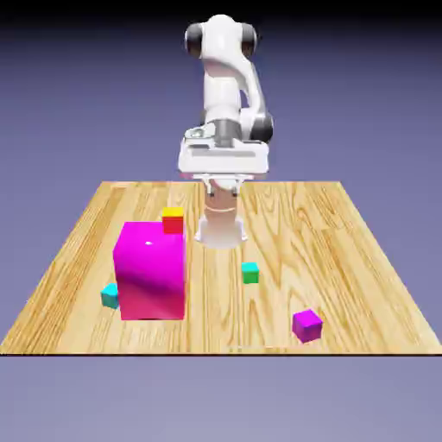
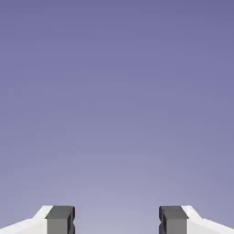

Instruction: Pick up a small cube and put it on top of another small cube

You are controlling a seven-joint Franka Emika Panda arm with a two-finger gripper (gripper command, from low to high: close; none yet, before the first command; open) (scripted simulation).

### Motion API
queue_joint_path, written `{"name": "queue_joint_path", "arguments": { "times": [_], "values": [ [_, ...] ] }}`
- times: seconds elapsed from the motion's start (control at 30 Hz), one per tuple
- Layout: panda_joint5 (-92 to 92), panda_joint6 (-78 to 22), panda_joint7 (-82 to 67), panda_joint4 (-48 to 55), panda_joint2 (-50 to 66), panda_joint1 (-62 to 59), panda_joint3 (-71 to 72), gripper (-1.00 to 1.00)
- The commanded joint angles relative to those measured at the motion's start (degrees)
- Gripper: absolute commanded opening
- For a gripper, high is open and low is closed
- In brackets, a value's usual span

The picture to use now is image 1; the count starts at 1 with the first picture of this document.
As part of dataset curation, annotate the small purple cube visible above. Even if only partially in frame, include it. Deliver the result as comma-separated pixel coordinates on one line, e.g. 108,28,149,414
291,308,325,345

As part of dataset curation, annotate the small green cube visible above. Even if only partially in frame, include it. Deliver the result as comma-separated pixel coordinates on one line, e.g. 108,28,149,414
240,261,261,286

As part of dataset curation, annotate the small red cube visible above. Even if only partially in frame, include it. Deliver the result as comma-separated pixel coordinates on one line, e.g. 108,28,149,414
161,205,186,235

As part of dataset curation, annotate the large magenta box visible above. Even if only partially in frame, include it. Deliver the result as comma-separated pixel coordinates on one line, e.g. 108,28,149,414
112,220,188,321

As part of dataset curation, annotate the small cyan cube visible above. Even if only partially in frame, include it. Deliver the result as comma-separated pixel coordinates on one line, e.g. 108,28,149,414
99,281,121,311

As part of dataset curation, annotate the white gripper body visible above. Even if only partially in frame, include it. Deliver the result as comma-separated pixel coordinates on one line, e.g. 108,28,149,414
177,138,270,182

